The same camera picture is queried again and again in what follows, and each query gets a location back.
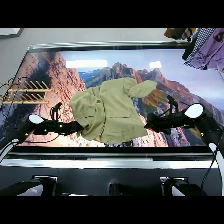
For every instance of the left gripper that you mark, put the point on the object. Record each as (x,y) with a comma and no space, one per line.
(72,127)

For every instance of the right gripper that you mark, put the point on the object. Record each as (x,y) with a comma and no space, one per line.
(158,122)

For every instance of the khaki long-sleeved shirt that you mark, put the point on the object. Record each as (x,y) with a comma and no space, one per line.
(110,113)

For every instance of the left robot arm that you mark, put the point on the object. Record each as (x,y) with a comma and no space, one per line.
(45,127)

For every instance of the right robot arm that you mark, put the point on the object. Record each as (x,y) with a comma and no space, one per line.
(207,122)

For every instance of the purple garment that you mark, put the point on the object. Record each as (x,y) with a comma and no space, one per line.
(210,50)

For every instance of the orange-brown garment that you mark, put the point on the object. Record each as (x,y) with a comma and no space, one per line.
(176,32)

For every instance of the dotted black and white garment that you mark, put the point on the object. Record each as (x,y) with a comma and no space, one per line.
(201,36)

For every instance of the silver frame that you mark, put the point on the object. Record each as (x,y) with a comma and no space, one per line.
(100,163)

